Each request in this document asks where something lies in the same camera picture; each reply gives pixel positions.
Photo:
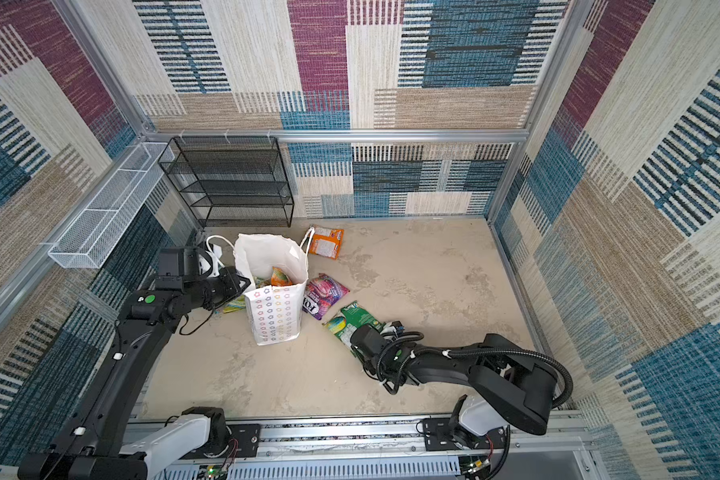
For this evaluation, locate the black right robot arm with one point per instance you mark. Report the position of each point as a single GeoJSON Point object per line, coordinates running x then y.
{"type": "Point", "coordinates": [522, 386]}

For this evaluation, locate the purple Fox's candy bag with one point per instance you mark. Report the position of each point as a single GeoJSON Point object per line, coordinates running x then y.
{"type": "Point", "coordinates": [321, 293]}

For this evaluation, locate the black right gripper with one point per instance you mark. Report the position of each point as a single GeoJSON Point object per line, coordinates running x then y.
{"type": "Point", "coordinates": [365, 364]}

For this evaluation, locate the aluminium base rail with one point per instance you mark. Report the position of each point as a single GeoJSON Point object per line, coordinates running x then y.
{"type": "Point", "coordinates": [392, 447]}

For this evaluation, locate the white paper bag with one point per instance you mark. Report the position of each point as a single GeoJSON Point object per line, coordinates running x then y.
{"type": "Point", "coordinates": [274, 312]}

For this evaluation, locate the green yellow Fox's bag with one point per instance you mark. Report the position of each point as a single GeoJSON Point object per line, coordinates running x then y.
{"type": "Point", "coordinates": [238, 304]}

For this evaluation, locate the red yellow Fox's bag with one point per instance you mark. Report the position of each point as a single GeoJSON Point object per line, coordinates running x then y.
{"type": "Point", "coordinates": [393, 330]}

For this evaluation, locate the green snack bag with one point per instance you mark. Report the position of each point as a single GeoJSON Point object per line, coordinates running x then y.
{"type": "Point", "coordinates": [261, 282]}
{"type": "Point", "coordinates": [348, 320]}

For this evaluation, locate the orange snack bag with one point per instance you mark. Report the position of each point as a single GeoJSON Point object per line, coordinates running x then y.
{"type": "Point", "coordinates": [279, 278]}
{"type": "Point", "coordinates": [326, 242]}

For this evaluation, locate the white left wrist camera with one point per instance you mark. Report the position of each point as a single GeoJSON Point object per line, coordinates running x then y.
{"type": "Point", "coordinates": [180, 265]}

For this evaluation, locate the black mesh shelf rack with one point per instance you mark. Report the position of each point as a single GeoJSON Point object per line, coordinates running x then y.
{"type": "Point", "coordinates": [230, 181]}

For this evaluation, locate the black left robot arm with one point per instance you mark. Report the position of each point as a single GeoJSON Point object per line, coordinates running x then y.
{"type": "Point", "coordinates": [89, 444]}

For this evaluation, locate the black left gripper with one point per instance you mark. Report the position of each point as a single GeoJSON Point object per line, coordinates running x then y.
{"type": "Point", "coordinates": [229, 275]}

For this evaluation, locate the white wire basket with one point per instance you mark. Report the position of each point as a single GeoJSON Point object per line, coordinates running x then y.
{"type": "Point", "coordinates": [93, 234]}

